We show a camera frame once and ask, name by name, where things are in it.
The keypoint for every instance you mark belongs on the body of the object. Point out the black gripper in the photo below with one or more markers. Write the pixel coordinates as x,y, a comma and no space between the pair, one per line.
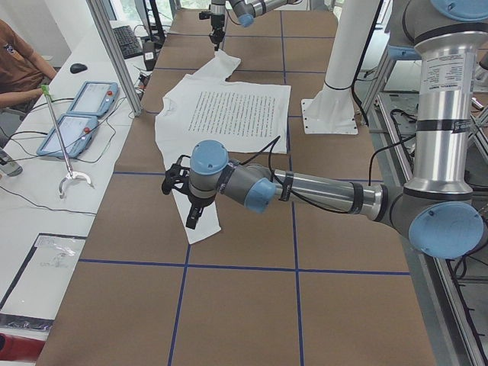
197,202
217,23

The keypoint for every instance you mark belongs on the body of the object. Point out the white printed t-shirt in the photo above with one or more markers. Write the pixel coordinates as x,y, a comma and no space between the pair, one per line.
206,117

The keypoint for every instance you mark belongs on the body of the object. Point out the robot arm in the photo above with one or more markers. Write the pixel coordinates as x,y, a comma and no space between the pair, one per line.
433,209
244,11

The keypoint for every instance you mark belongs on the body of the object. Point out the black power adapter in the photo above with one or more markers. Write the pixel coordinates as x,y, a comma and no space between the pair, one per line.
149,55

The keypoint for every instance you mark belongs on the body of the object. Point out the black keyboard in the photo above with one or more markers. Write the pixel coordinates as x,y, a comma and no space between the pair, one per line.
127,41

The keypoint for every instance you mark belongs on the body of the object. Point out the metal reacher grabber stick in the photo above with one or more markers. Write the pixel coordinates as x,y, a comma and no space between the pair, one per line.
71,174

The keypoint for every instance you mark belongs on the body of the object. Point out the far blue teach pendant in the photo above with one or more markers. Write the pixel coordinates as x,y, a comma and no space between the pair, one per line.
94,98

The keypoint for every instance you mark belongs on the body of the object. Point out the black computer mouse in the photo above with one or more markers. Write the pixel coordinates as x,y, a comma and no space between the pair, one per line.
76,68

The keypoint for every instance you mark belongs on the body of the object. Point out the clear plastic document sleeve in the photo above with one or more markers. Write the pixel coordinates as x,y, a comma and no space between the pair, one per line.
33,298

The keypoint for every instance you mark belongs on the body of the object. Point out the grey water bottle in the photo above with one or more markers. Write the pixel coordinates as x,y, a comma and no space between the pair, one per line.
8,165

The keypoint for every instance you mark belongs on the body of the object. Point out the person in brown shirt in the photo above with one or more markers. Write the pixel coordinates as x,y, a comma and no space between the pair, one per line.
23,71

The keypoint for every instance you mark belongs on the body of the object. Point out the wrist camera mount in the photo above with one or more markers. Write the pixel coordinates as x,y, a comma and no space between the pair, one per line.
176,178
204,15

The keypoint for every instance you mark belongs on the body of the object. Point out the aluminium frame post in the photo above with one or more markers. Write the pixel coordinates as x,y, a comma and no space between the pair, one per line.
103,25

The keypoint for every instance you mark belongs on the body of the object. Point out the white camera mast pillar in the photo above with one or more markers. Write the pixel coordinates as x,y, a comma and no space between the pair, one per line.
332,111

